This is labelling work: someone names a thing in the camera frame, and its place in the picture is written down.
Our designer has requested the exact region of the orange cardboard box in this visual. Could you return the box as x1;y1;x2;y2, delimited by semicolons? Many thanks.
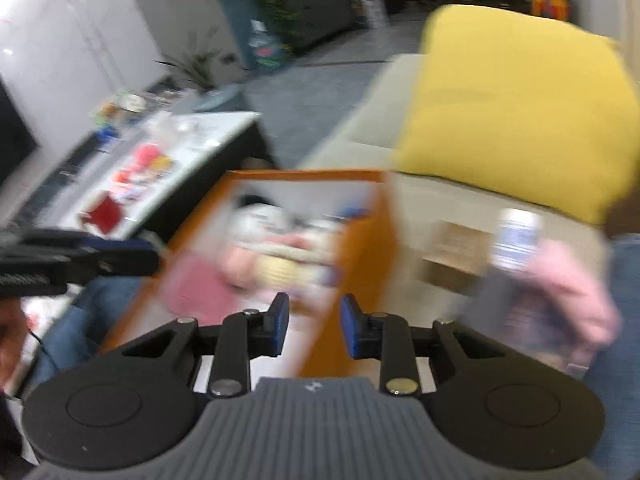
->
103;169;398;379

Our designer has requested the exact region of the crochet bunny plush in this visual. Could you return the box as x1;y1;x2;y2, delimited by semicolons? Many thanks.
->
219;228;342;292

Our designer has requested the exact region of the jeans leg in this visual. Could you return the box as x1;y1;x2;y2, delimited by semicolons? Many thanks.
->
21;276;144;399
586;234;639;479

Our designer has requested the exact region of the left jeans leg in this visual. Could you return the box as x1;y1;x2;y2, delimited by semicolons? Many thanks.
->
21;276;144;399

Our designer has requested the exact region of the white marble coffee table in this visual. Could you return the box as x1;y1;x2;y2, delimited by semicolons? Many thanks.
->
35;110;262;240

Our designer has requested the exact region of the water jug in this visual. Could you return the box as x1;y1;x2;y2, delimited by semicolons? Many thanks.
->
248;20;286;72

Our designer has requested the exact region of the potted leaf plant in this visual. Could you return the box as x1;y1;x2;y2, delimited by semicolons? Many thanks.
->
156;26;238;93

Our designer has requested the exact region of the white dog plush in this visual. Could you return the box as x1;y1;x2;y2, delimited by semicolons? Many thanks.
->
229;204;294;247

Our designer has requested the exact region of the pink fluffy ball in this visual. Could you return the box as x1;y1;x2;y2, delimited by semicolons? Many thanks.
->
131;143;163;171

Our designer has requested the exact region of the yellow cushion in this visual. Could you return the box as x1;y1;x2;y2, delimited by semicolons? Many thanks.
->
415;4;639;226

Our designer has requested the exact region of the dark grey cabinet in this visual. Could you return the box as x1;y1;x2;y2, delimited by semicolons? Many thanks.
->
283;0;355;52

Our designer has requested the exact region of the white tube bottle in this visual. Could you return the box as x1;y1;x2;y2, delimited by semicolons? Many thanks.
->
490;208;542;272

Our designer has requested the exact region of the pink fabric pouch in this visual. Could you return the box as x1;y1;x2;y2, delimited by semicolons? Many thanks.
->
470;237;624;361

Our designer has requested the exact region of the beige sofa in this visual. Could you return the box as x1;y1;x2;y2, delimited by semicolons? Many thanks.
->
300;54;608;318

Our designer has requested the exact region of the gold small box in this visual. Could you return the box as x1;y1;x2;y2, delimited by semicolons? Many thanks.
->
420;221;492;294

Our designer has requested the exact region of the right jeans leg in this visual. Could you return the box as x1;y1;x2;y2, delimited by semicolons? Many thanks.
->
586;234;639;479

